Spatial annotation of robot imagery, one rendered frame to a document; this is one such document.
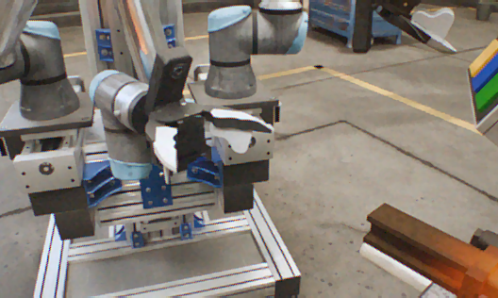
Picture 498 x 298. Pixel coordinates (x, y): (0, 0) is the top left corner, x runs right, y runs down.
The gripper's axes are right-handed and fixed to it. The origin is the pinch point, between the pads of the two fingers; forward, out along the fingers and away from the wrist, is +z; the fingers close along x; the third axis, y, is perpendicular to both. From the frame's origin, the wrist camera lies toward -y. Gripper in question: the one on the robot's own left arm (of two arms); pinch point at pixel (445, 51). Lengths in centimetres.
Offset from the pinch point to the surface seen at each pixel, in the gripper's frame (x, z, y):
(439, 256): -46.3, 3.0, -4.0
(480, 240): -33.0, 11.3, -7.4
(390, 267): -5.1, 20.1, -38.2
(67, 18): 419, -409, -345
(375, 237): -43.1, -0.3, -8.4
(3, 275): -2, -73, -164
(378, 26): 462, -11, -102
